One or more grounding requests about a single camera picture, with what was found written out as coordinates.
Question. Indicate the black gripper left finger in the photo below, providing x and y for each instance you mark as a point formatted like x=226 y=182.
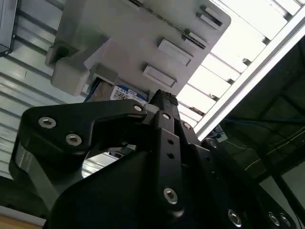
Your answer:
x=57 y=124

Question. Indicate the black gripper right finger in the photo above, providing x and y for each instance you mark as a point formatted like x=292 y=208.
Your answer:
x=190 y=136

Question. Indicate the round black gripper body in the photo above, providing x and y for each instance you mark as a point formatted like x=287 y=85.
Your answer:
x=119 y=195

